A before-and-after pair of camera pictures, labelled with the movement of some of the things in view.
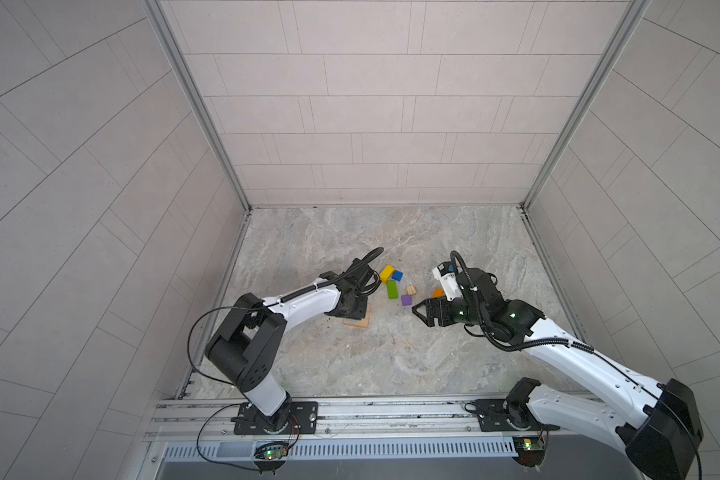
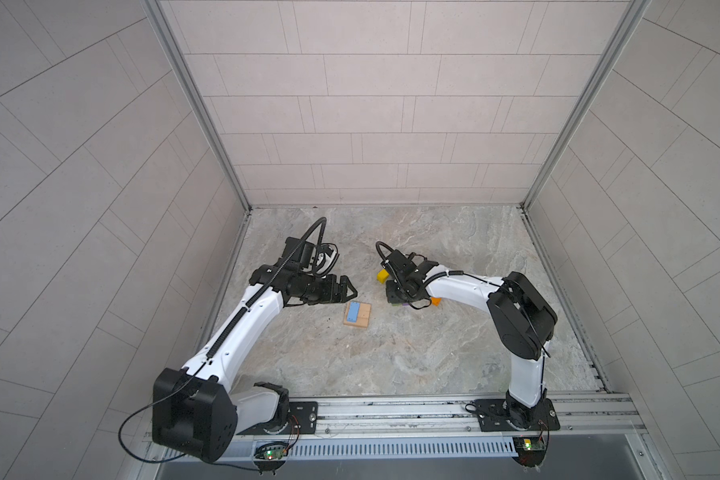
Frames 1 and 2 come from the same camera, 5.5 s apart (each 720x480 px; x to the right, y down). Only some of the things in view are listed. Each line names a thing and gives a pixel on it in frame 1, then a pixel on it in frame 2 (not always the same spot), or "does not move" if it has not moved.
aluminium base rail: x=373 y=421 does not move
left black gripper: x=360 y=313 -> x=336 y=293
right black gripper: x=440 y=308 -> x=391 y=299
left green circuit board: x=271 y=452 does not move
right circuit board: x=530 y=450 does not move
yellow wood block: x=386 y=273 does not move
